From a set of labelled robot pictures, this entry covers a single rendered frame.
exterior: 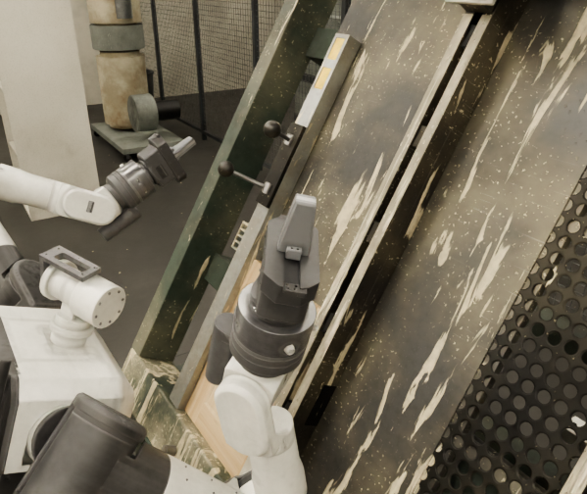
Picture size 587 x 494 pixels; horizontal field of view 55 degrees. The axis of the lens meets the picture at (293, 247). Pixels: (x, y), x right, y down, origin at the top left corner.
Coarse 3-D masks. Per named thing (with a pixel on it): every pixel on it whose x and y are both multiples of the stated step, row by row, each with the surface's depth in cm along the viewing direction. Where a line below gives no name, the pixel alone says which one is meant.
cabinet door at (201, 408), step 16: (256, 272) 129; (208, 384) 132; (192, 400) 135; (208, 400) 131; (192, 416) 133; (208, 416) 129; (208, 432) 127; (224, 448) 122; (224, 464) 121; (240, 464) 117
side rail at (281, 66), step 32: (288, 0) 143; (320, 0) 143; (288, 32) 142; (288, 64) 145; (256, 96) 143; (288, 96) 148; (256, 128) 147; (224, 160) 146; (256, 160) 150; (224, 192) 148; (192, 224) 149; (224, 224) 152; (192, 256) 150; (160, 288) 153; (192, 288) 154; (160, 320) 152; (160, 352) 156
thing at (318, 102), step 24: (336, 72) 125; (312, 96) 127; (312, 120) 126; (312, 144) 128; (288, 168) 127; (288, 192) 130; (264, 216) 129; (264, 240) 131; (240, 264) 131; (240, 288) 132; (216, 312) 133; (192, 360) 135; (192, 384) 135
